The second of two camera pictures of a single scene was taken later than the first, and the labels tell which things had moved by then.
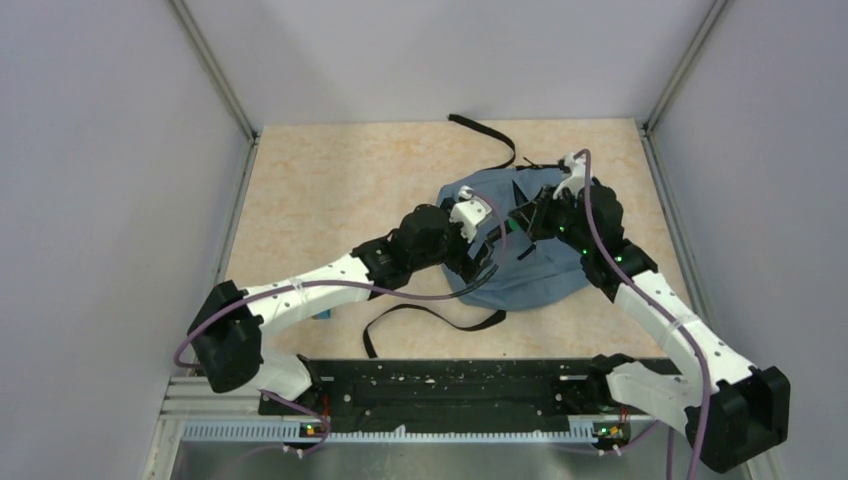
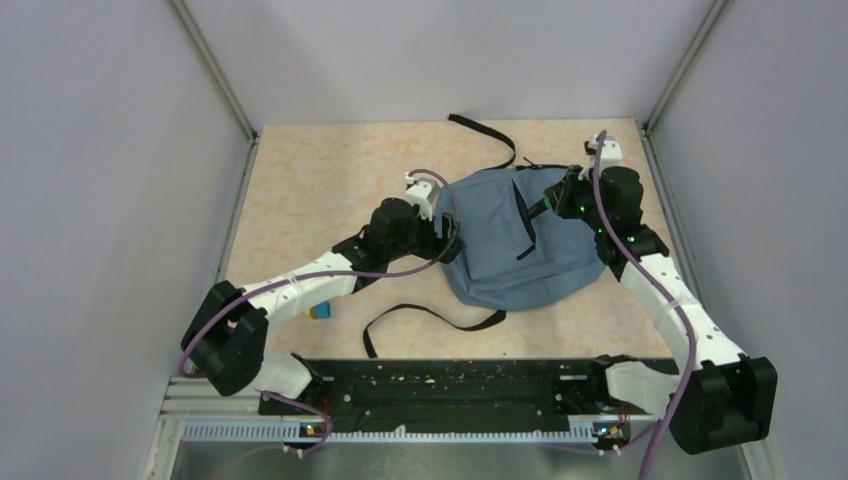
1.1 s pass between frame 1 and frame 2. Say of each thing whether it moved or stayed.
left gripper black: moved
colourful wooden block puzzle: stayed
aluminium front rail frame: stayed
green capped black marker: moved
